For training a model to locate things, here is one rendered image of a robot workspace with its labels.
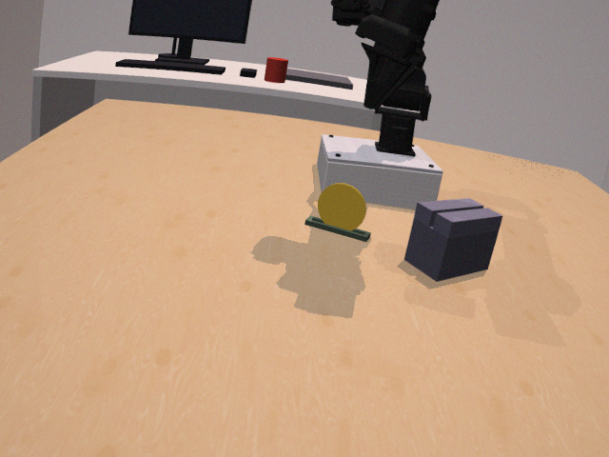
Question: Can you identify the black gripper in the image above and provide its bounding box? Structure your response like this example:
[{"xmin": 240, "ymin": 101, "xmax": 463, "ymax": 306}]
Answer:
[{"xmin": 355, "ymin": 0, "xmax": 439, "ymax": 110}]

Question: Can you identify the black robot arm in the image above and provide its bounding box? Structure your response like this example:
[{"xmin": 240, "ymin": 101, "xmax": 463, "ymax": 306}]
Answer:
[{"xmin": 331, "ymin": 0, "xmax": 432, "ymax": 156}]

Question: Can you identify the gold coin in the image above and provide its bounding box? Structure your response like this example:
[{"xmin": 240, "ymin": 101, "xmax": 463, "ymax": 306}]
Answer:
[{"xmin": 318, "ymin": 183, "xmax": 366, "ymax": 230}]

